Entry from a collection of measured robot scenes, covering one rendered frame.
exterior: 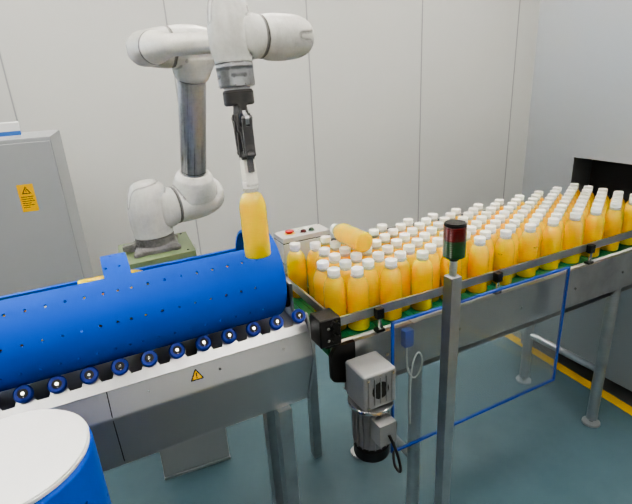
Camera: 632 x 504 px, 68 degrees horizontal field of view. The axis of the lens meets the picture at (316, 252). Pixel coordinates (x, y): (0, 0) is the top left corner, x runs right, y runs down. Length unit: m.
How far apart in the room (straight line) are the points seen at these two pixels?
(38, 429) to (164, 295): 0.41
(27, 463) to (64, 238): 2.02
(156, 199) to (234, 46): 0.89
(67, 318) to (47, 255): 1.72
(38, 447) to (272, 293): 0.66
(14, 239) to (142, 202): 1.20
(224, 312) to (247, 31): 0.72
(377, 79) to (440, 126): 0.87
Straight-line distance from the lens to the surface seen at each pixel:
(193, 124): 1.86
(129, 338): 1.32
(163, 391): 1.42
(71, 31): 4.13
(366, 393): 1.41
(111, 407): 1.42
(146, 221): 1.93
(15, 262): 3.02
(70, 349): 1.32
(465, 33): 5.27
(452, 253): 1.36
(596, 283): 2.25
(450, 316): 1.44
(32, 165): 2.89
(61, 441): 1.07
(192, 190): 1.96
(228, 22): 1.20
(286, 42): 1.27
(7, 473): 1.06
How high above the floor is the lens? 1.65
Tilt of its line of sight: 20 degrees down
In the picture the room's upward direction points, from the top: 3 degrees counter-clockwise
